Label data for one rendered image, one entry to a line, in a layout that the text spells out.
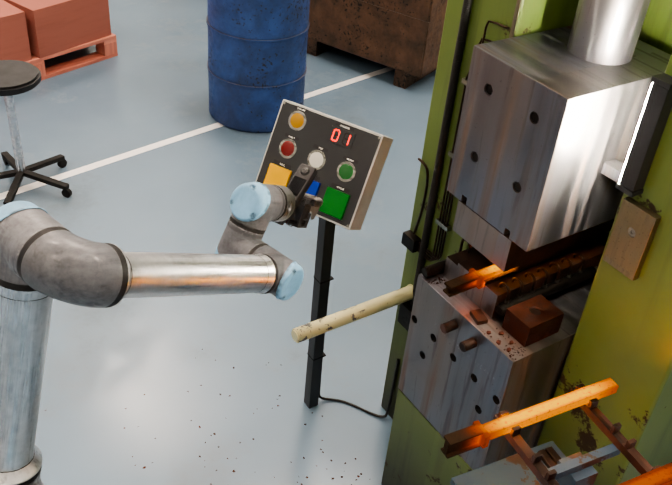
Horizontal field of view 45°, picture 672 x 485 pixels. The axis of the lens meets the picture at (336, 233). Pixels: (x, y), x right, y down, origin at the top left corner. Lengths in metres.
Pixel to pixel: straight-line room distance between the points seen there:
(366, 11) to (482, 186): 3.42
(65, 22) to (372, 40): 1.90
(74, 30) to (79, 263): 4.01
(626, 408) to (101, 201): 2.78
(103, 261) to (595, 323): 1.20
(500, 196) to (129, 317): 1.90
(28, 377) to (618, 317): 1.30
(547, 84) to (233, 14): 2.81
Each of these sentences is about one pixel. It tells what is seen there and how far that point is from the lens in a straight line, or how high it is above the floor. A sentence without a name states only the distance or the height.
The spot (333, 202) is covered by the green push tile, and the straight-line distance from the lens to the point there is 2.28.
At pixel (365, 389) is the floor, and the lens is 3.14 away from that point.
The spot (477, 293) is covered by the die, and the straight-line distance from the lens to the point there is 2.14.
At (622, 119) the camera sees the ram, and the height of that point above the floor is 1.47.
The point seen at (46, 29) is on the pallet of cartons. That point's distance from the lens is 5.24.
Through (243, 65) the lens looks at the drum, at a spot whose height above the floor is 0.41.
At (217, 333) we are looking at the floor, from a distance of 3.33.
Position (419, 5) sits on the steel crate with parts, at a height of 0.57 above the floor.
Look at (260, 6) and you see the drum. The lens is 4.35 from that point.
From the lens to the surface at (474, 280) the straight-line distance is 2.09.
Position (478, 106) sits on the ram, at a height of 1.43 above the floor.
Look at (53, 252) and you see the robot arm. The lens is 1.44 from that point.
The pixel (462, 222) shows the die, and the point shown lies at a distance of 2.10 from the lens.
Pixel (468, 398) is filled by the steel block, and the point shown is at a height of 0.69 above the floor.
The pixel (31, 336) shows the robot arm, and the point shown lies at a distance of 1.61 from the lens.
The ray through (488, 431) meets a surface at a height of 0.99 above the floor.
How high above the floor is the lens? 2.28
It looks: 36 degrees down
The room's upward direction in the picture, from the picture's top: 6 degrees clockwise
